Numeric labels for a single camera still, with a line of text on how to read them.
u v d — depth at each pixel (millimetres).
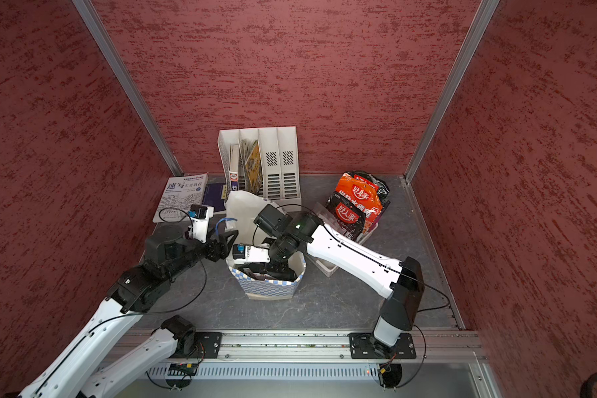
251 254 592
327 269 823
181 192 1118
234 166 909
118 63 814
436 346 756
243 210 828
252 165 1010
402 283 416
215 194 1143
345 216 921
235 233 668
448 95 901
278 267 601
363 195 900
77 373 401
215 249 597
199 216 568
